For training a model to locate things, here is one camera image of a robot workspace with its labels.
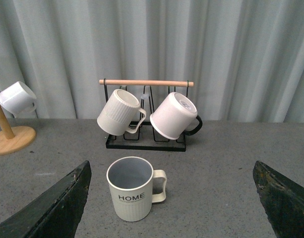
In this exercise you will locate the white mug black handle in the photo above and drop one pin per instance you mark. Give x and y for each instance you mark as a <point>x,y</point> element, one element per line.
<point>177,114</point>

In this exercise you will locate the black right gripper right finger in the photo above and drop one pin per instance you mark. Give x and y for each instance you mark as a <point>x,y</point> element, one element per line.
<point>282,200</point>

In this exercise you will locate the cream ribbed hanging mug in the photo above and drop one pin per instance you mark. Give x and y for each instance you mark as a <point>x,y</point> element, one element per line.
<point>118,113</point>

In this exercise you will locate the white mug on tree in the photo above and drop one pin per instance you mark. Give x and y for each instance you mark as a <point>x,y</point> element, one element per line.
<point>18,99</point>

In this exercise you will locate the cream HOME mug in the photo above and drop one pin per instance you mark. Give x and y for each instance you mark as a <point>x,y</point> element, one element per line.
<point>134,187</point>

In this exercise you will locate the black wire mug rack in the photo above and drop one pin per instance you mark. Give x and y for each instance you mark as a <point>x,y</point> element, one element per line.
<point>146,138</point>

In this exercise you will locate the wooden mug tree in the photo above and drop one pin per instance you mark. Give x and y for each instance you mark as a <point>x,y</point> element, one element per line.
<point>13,139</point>

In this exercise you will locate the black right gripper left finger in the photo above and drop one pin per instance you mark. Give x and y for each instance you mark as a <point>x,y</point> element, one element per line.
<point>56,213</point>

